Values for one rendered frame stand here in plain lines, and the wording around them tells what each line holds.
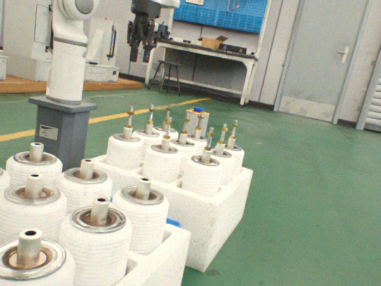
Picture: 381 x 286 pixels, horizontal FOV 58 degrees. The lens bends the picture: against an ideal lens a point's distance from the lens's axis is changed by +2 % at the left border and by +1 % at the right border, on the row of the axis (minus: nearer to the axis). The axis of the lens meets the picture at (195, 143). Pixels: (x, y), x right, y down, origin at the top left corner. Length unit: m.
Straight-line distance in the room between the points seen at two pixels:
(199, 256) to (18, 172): 0.45
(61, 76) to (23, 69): 2.35
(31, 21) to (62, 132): 2.37
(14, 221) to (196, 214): 0.43
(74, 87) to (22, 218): 0.62
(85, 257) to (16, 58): 3.07
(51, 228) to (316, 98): 5.49
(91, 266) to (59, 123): 0.66
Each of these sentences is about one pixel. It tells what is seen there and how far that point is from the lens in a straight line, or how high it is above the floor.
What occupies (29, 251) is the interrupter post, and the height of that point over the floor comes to 0.27.
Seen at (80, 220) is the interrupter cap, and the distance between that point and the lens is 0.49.
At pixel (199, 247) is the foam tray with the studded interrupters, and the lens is 0.87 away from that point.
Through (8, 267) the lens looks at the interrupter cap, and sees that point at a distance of 0.41.
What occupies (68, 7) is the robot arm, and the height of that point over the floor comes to 0.57.
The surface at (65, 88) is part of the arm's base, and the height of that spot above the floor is 0.34.
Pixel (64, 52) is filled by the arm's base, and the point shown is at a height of 0.45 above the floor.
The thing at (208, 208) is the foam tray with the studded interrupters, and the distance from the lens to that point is 0.82.
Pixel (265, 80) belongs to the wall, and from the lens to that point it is 5.86.
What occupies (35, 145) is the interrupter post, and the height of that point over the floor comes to 0.28.
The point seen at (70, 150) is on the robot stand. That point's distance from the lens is 1.10.
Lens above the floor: 0.48
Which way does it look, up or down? 13 degrees down
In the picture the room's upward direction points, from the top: 11 degrees clockwise
